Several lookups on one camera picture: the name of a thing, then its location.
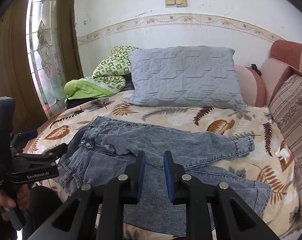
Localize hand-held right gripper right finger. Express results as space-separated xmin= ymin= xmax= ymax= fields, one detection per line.
xmin=163 ymin=150 xmax=281 ymax=240

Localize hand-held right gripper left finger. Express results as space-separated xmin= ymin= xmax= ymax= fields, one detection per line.
xmin=26 ymin=150 xmax=146 ymax=240

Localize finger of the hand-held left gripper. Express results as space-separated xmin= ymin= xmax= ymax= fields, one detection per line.
xmin=10 ymin=129 xmax=38 ymax=150
xmin=13 ymin=143 xmax=68 ymax=166

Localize blue denim pants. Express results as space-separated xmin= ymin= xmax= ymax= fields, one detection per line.
xmin=52 ymin=116 xmax=272 ymax=237

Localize person's left hand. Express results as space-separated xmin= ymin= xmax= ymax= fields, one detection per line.
xmin=0 ymin=184 xmax=30 ymax=214

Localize person's dark clothing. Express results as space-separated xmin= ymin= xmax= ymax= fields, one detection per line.
xmin=22 ymin=186 xmax=65 ymax=240

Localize beige leaf print blanket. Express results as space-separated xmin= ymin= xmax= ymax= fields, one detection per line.
xmin=22 ymin=90 xmax=301 ymax=240

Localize wooden door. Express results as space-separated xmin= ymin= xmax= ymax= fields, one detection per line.
xmin=0 ymin=0 xmax=84 ymax=135

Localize leaded glass door pane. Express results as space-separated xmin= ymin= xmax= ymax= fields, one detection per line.
xmin=26 ymin=0 xmax=66 ymax=110

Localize green patterned quilt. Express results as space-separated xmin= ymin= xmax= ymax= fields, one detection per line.
xmin=64 ymin=45 xmax=141 ymax=103

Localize grey quilted pillow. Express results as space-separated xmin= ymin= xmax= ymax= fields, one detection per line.
xmin=122 ymin=45 xmax=247 ymax=112

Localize crumpled white tissue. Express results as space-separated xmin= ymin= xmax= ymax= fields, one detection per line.
xmin=275 ymin=147 xmax=290 ymax=160

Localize pink bolster cushion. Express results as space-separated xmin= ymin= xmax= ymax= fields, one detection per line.
xmin=234 ymin=65 xmax=266 ymax=107

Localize striped floral pillow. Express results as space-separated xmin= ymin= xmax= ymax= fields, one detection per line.
xmin=269 ymin=74 xmax=302 ymax=238

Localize pink and red sofa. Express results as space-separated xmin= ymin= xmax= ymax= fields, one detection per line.
xmin=259 ymin=39 xmax=302 ymax=105

